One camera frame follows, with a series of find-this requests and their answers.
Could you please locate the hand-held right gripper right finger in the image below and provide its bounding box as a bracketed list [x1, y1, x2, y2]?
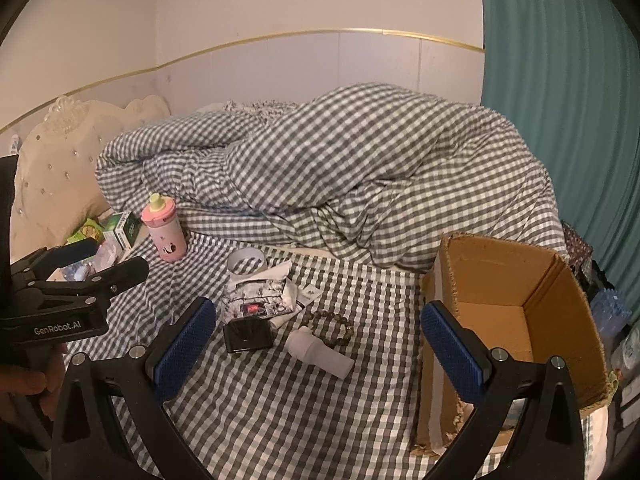
[420, 300, 588, 480]

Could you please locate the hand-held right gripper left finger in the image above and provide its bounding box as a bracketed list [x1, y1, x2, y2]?
[50, 296, 218, 480]

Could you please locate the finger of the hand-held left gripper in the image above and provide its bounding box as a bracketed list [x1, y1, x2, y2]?
[12, 238, 100, 287]
[25, 257, 150, 317]

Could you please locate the small black wallet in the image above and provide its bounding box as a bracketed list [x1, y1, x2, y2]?
[222, 318, 274, 353]

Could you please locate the floral tissue pack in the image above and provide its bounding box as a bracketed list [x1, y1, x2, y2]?
[222, 262, 301, 328]

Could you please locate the dark beaded bracelet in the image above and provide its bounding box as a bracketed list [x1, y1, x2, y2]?
[302, 310, 355, 348]

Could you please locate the brown cardboard box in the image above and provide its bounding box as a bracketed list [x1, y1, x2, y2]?
[412, 232, 618, 456]

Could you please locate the white cylindrical bottle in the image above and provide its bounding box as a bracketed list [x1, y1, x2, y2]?
[285, 326, 353, 378]

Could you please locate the person's left hand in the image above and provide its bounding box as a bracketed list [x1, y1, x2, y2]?
[0, 346, 67, 427]

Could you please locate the green snack box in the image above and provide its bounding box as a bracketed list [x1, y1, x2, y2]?
[67, 217, 106, 249]

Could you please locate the crumpled clear plastic bag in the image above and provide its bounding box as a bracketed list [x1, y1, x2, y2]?
[60, 242, 121, 281]

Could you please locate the white carton dark green face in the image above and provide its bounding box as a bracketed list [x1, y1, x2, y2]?
[114, 214, 146, 251]

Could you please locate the small green carton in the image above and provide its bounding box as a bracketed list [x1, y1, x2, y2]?
[100, 211, 128, 233]

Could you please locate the pink baby bottle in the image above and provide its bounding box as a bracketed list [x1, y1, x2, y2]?
[140, 193, 187, 263]

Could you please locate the cream tufted headboard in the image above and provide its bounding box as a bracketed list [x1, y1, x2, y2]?
[0, 95, 171, 261]

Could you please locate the white tape roll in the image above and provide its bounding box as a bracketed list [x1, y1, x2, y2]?
[227, 247, 267, 277]

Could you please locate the grey checked bed sheet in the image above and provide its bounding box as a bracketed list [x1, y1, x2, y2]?
[50, 230, 611, 480]

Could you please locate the blue water bottle pack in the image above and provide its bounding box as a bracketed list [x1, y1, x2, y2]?
[590, 287, 633, 336]

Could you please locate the floral patterned bag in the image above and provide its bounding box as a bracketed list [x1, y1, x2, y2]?
[562, 220, 593, 271]

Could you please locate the white mattress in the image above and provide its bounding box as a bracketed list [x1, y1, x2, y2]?
[580, 405, 614, 480]

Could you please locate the large clear water jug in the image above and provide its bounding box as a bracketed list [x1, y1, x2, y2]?
[615, 320, 640, 376]

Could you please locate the grey checked duvet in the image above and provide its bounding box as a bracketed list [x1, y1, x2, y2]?
[95, 82, 568, 268]

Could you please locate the teal curtain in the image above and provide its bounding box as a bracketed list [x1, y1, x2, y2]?
[477, 0, 640, 301]

